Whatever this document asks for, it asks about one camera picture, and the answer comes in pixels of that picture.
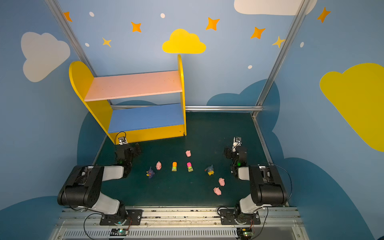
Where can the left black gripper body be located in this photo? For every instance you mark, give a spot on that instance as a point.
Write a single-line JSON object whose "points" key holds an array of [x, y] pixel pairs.
{"points": [[133, 149]]}

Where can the orange top toy car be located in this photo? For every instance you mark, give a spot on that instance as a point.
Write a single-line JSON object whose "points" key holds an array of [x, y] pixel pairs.
{"points": [[174, 166]]}

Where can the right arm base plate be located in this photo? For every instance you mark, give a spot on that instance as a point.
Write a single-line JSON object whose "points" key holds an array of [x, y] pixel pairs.
{"points": [[236, 217]]}

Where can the purple creature toy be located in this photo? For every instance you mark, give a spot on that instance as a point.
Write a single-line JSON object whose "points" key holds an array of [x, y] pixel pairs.
{"points": [[150, 173]]}

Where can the pink pig toy centre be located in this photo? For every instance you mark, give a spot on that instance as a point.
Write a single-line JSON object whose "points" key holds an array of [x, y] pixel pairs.
{"points": [[188, 153]]}

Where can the pink pig toy left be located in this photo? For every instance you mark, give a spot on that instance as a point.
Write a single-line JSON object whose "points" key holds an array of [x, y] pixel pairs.
{"points": [[159, 166]]}

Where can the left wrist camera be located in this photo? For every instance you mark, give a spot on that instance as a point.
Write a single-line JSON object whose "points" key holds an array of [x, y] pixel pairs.
{"points": [[122, 141]]}

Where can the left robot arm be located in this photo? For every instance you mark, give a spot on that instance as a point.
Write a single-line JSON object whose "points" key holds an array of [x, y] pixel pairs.
{"points": [[82, 188]]}

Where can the pink top toy car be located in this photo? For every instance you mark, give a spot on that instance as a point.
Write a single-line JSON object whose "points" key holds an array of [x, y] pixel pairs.
{"points": [[189, 166]]}

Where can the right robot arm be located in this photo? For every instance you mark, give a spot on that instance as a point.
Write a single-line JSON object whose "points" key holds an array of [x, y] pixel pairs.
{"points": [[266, 185]]}

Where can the controller board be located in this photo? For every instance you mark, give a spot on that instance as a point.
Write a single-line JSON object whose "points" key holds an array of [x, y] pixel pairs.
{"points": [[244, 233], [119, 232]]}

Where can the right controller board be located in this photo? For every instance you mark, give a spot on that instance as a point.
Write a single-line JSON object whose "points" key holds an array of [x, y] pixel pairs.
{"points": [[244, 233]]}

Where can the pink pig toy right upper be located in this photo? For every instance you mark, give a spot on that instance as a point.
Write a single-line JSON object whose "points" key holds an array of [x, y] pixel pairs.
{"points": [[221, 182]]}

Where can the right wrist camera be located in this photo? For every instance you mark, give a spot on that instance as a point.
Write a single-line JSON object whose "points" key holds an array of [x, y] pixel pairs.
{"points": [[237, 141]]}

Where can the yellow toy shelf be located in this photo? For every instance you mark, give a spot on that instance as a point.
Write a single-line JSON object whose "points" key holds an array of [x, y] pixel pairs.
{"points": [[140, 124]]}

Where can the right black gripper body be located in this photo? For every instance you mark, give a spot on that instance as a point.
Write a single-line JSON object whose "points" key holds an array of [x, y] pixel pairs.
{"points": [[228, 153]]}

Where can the left controller board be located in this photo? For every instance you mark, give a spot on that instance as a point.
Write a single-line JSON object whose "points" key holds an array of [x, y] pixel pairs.
{"points": [[119, 232]]}

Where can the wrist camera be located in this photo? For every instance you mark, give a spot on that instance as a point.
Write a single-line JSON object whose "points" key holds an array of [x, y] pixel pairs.
{"points": [[237, 141], [122, 141]]}

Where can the pink pig toy right lower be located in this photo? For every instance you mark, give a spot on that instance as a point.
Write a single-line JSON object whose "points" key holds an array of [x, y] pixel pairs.
{"points": [[217, 191]]}

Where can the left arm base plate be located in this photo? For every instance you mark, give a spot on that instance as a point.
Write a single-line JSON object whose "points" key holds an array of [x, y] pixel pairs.
{"points": [[130, 217]]}

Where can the pink pig toy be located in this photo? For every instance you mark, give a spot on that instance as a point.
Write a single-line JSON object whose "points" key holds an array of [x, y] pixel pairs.
{"points": [[159, 166], [188, 153], [217, 191], [221, 182]]}

